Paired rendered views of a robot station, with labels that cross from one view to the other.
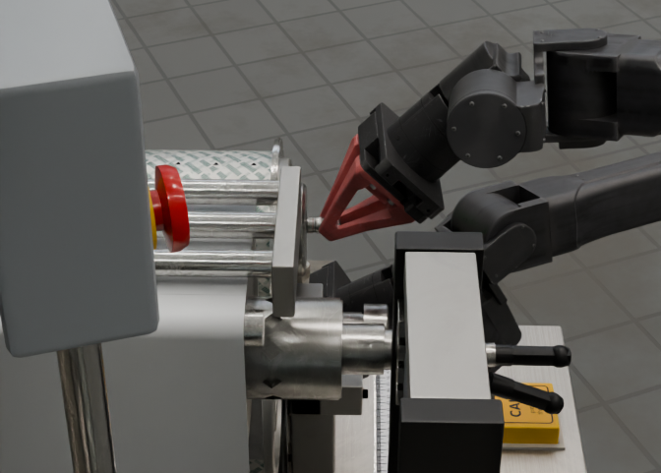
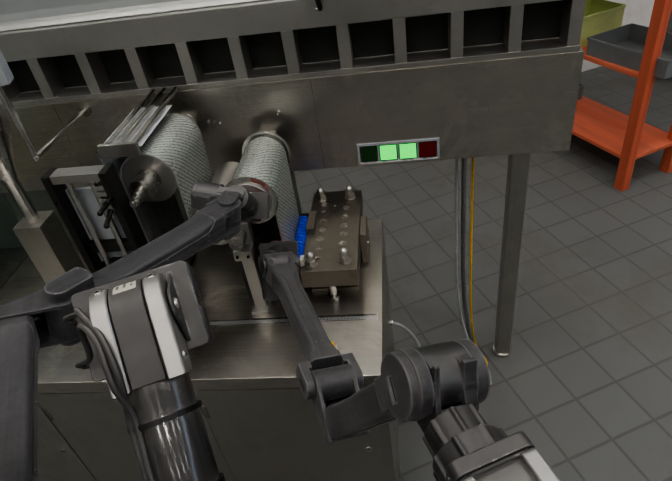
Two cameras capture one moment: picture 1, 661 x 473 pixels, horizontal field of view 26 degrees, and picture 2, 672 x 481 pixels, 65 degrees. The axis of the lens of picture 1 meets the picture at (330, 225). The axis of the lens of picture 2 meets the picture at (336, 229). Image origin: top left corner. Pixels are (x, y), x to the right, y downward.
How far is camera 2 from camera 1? 1.72 m
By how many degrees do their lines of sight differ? 76
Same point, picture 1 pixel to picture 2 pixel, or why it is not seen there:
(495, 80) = (208, 186)
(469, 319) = (74, 173)
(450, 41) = not seen: outside the picture
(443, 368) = (62, 171)
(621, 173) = (288, 286)
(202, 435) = not seen: hidden behind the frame
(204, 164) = (247, 169)
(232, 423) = not seen: hidden behind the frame
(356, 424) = (323, 311)
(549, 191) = (280, 267)
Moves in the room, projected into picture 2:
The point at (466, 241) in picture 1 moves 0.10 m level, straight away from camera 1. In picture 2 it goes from (102, 171) to (141, 170)
